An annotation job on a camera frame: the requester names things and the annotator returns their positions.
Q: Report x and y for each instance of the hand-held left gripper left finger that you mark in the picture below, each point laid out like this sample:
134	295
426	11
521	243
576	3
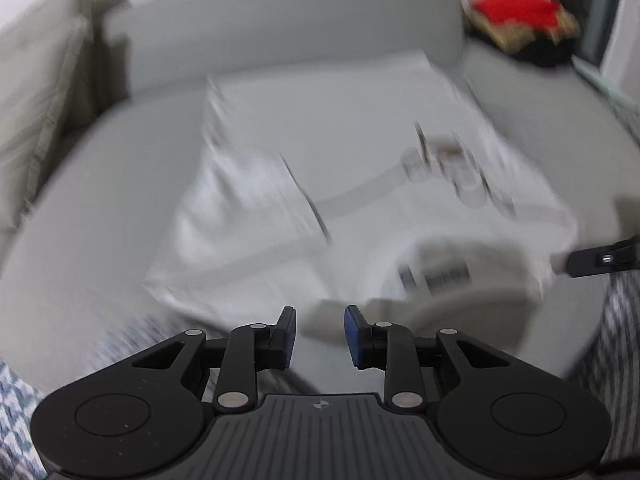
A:
287	337

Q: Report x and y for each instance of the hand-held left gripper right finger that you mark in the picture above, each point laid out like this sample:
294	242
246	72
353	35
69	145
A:
352	335

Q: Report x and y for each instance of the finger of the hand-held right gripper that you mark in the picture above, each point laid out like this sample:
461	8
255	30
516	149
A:
600	259

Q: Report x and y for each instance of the white printed t-shirt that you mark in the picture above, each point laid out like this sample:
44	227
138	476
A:
360	170

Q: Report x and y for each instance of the grey sofa bed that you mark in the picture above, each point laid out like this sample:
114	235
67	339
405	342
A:
100	210

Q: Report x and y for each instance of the red cloth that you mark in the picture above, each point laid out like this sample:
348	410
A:
515	7

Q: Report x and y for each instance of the blue white patterned blanket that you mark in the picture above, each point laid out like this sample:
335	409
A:
15	410

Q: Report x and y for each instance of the grey backrest cushion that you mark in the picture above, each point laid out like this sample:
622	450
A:
280	35

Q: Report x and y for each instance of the beige cushion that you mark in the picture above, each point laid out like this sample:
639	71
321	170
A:
35	100

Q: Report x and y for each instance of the dark window frame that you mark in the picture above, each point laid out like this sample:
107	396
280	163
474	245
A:
585	5

